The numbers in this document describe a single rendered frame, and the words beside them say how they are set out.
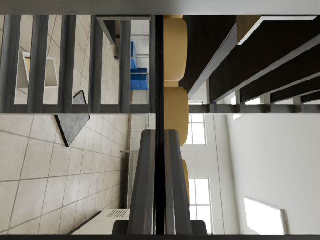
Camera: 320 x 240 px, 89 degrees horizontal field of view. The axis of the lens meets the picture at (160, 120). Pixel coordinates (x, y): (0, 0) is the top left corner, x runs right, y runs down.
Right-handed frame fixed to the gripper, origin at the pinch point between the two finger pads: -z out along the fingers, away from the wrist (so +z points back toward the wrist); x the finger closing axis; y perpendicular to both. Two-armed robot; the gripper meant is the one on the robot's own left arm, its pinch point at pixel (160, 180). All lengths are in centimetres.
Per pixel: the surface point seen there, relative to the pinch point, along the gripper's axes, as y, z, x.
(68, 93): -18, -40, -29
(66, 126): -105, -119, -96
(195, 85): -5.8, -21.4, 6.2
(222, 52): 2.4, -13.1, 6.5
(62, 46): -7, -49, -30
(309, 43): 3.3, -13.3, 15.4
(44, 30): -4, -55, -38
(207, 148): -361, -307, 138
